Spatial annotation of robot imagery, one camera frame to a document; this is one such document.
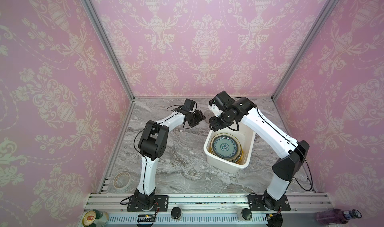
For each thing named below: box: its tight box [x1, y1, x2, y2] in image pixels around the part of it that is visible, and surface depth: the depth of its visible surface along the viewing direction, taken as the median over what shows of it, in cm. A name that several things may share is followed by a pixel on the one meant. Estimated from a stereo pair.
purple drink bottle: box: [315, 208, 363, 225], surface depth 62 cm
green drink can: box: [82, 209, 109, 227], surface depth 64 cm
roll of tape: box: [113, 171, 131, 189], surface depth 83 cm
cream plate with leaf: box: [210, 133, 242, 162], surface depth 87 cm
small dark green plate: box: [212, 135, 238, 158], surface depth 89 cm
